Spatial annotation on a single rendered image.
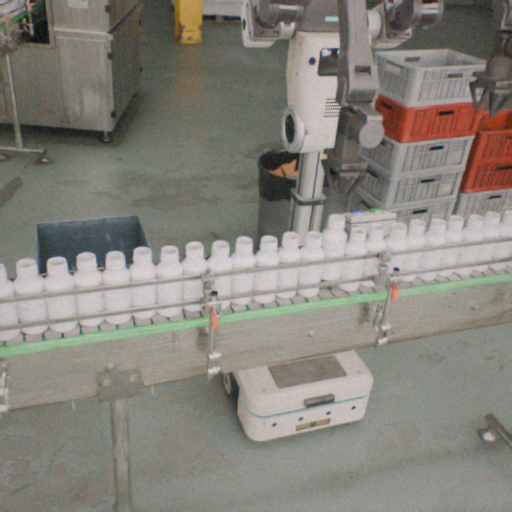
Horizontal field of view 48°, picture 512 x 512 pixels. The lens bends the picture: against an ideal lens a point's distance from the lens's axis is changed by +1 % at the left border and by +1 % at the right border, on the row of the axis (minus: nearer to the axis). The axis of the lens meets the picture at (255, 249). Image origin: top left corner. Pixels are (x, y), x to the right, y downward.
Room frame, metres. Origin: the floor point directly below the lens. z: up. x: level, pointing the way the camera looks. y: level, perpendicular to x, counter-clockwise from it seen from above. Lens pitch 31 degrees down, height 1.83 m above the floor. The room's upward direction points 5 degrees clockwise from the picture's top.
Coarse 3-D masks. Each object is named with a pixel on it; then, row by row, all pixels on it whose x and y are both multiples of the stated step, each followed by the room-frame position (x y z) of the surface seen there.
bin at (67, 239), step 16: (48, 224) 1.51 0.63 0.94; (64, 224) 1.52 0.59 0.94; (80, 224) 1.54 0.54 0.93; (96, 224) 1.56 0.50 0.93; (112, 224) 1.58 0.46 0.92; (128, 224) 1.60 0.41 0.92; (48, 240) 1.51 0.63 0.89; (64, 240) 1.52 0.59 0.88; (80, 240) 1.54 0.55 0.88; (96, 240) 1.56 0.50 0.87; (112, 240) 1.58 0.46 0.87; (128, 240) 1.60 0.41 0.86; (144, 240) 1.50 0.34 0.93; (48, 256) 1.50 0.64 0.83; (64, 256) 1.52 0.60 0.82; (96, 256) 1.56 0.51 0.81; (128, 256) 1.59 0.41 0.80
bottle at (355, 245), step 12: (360, 228) 1.26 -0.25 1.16; (348, 240) 1.24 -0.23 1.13; (360, 240) 1.22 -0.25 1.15; (348, 252) 1.22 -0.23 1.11; (360, 252) 1.21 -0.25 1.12; (348, 264) 1.21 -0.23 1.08; (360, 264) 1.22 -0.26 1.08; (348, 276) 1.21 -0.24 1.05; (360, 276) 1.23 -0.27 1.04; (348, 288) 1.21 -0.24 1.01
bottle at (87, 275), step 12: (84, 264) 0.99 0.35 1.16; (96, 264) 1.01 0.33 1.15; (84, 276) 0.99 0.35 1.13; (96, 276) 1.00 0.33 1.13; (84, 300) 0.98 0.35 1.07; (96, 300) 0.99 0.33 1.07; (84, 312) 0.98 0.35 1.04; (96, 312) 0.99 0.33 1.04; (84, 324) 0.98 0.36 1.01; (96, 324) 0.99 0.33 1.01
